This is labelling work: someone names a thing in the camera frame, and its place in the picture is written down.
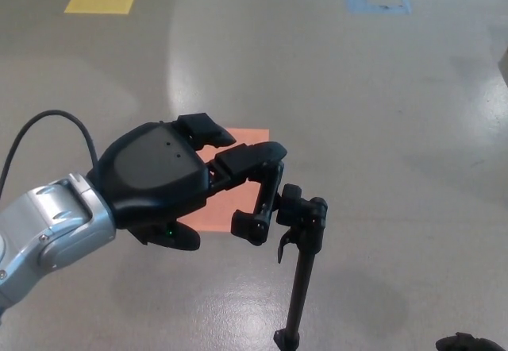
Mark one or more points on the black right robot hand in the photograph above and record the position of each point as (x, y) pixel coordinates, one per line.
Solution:
(472, 344)

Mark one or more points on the orange floor marker patch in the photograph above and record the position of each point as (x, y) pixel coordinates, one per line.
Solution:
(220, 218)

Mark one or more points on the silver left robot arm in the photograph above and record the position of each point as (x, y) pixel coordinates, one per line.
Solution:
(43, 228)

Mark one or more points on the black phone stand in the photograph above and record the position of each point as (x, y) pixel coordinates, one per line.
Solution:
(299, 279)

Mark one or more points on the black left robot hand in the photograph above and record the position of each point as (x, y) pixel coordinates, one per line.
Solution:
(155, 176)

